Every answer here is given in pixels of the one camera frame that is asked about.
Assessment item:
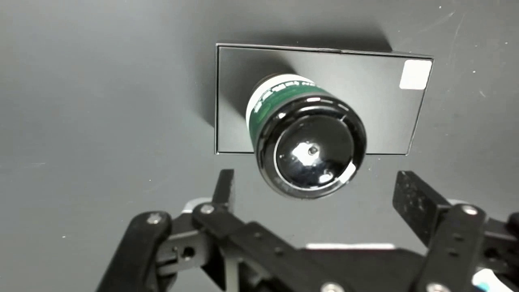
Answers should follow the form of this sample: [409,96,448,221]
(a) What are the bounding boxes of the black rectangular box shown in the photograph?
[214,42,435,158]

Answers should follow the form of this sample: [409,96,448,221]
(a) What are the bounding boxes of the green label dark bottle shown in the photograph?
[243,73,370,201]

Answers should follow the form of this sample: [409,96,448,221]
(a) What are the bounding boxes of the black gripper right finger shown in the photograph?
[391,169,519,292]

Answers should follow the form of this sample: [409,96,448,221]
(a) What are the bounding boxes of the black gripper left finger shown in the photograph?
[96,167,326,292]

